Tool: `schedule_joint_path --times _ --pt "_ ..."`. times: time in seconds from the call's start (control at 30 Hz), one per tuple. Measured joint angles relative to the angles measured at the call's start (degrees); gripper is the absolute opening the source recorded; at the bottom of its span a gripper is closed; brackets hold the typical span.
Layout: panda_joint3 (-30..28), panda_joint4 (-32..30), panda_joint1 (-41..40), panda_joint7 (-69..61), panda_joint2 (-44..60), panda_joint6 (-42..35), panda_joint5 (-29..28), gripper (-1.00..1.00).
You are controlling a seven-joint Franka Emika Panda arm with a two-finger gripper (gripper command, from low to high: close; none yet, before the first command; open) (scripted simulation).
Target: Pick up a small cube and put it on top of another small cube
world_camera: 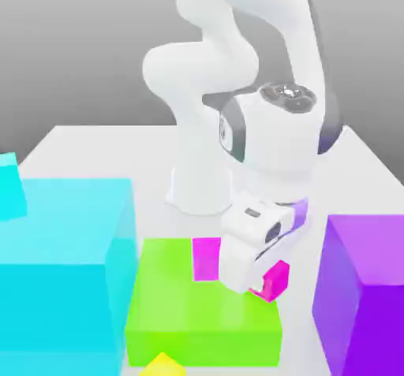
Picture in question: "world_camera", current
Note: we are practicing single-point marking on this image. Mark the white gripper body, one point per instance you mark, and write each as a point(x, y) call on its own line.
point(240, 265)

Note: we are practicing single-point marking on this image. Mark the small magenta cube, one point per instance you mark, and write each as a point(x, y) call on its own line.
point(276, 279)
point(205, 259)

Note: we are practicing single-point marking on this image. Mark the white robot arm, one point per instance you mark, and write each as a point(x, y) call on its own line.
point(202, 67)

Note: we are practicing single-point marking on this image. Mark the small yellow cube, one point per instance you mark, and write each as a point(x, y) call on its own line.
point(162, 366)

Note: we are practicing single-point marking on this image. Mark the small cyan cube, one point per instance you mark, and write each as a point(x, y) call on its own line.
point(9, 186)

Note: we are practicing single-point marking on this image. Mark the large green box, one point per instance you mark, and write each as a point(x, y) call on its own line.
point(189, 319)

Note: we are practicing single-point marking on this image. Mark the large purple box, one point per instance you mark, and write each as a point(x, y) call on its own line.
point(366, 287)

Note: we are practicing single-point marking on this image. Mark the large cyan box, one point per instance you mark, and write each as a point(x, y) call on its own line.
point(56, 287)

